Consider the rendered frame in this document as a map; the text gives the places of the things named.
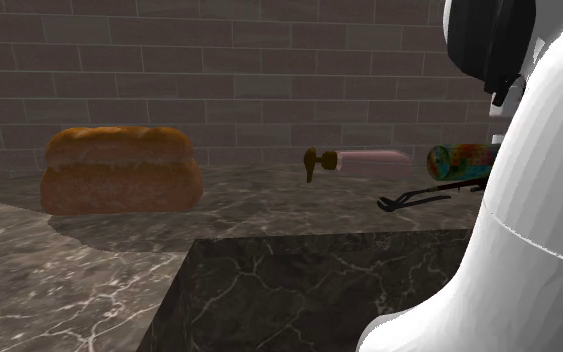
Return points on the brown bread loaf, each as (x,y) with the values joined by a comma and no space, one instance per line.
(120,175)

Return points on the dark marble robot stand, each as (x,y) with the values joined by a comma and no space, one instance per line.
(300,297)

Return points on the pink pump bottle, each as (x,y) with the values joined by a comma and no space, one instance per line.
(373,163)

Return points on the black kitchen tongs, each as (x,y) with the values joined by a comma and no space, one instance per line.
(417,197)

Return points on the multicoloured cylinder can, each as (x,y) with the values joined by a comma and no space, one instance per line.
(459,162)

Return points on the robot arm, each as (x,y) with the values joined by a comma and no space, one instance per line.
(534,244)

